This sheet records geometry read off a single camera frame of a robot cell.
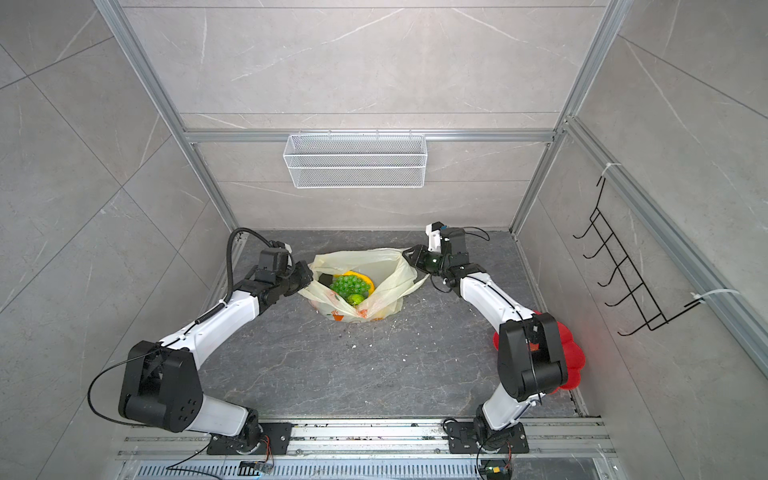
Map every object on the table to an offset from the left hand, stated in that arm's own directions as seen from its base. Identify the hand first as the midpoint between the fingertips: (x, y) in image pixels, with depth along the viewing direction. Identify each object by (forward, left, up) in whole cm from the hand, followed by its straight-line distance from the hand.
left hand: (313, 264), depth 88 cm
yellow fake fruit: (+6, -10, -14) cm, 18 cm away
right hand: (+1, -28, +3) cm, 28 cm away
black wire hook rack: (-29, -75, +17) cm, 82 cm away
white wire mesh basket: (+35, -13, +13) cm, 39 cm away
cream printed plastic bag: (-3, -24, 0) cm, 24 cm away
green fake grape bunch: (0, -11, -13) cm, 17 cm away
